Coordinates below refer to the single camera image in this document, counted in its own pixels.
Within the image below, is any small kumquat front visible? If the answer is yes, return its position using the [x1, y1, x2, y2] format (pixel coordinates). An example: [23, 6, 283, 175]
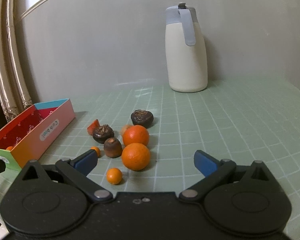
[106, 167, 122, 185]

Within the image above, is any orange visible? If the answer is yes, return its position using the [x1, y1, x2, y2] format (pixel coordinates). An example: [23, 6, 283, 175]
[6, 146, 14, 151]
[121, 143, 151, 171]
[122, 125, 150, 146]

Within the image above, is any red strawberry piece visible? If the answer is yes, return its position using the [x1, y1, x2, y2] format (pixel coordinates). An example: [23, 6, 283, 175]
[87, 119, 100, 136]

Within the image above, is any beige satin curtain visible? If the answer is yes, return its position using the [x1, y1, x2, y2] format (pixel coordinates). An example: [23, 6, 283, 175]
[0, 0, 33, 122]

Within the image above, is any tan round longan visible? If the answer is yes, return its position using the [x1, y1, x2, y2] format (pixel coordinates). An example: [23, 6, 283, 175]
[120, 124, 131, 135]

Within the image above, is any brown cup-shaped fruit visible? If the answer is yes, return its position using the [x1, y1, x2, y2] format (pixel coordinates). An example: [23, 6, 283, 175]
[104, 138, 123, 158]

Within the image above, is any dark mangosteen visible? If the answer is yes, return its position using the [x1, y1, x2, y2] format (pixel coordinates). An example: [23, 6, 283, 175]
[130, 109, 154, 128]
[92, 125, 114, 144]

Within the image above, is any small kumquat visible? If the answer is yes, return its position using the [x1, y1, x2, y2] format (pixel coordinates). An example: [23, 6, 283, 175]
[90, 146, 101, 158]
[106, 167, 122, 185]

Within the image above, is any cream thermos jug grey lid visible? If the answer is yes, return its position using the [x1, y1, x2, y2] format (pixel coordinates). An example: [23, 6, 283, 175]
[165, 2, 208, 93]

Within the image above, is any colourful cardboard box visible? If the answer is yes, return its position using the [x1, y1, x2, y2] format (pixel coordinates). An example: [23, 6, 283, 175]
[0, 99, 75, 171]

